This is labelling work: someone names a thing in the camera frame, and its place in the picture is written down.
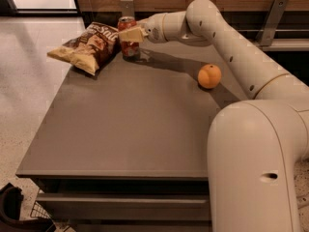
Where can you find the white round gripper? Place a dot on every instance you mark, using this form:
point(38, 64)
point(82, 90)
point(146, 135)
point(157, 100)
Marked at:
point(154, 28)

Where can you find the red coke can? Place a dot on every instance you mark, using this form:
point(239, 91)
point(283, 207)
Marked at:
point(129, 50)

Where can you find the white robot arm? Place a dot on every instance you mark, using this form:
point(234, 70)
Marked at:
point(253, 145)

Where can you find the brown chip bag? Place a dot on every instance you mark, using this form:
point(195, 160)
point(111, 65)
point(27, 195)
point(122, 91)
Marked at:
point(91, 50)

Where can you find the orange fruit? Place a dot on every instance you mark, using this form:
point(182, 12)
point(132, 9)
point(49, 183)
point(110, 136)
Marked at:
point(209, 76)

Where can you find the grey cabinet drawer front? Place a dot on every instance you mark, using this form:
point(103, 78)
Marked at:
point(126, 207)

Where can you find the dark brown object on floor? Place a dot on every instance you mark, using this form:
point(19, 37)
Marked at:
point(10, 207)

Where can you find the left metal bracket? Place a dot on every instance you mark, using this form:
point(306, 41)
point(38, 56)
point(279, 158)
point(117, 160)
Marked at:
point(127, 8)

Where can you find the metal bracket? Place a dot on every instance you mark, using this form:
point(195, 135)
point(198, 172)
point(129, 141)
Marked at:
point(127, 8)
point(266, 35)

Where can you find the right metal bracket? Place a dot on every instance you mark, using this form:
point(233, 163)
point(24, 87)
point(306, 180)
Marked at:
point(266, 35)

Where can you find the wire basket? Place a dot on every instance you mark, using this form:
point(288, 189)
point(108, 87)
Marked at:
point(38, 211)

